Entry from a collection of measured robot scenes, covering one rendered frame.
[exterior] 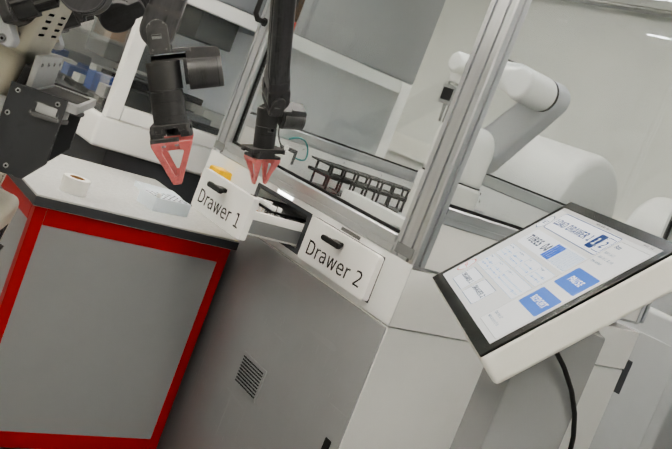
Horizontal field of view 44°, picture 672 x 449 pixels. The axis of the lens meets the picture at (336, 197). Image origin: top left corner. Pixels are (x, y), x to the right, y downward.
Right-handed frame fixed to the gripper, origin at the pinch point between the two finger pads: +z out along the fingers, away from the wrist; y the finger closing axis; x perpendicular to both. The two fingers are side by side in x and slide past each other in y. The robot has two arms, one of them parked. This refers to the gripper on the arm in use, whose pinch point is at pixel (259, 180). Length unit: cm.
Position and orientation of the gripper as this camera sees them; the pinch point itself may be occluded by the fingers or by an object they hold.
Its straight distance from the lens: 220.8
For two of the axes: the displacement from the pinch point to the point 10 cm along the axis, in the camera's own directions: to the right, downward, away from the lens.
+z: -1.4, 9.6, 2.2
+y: 8.2, -0.1, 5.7
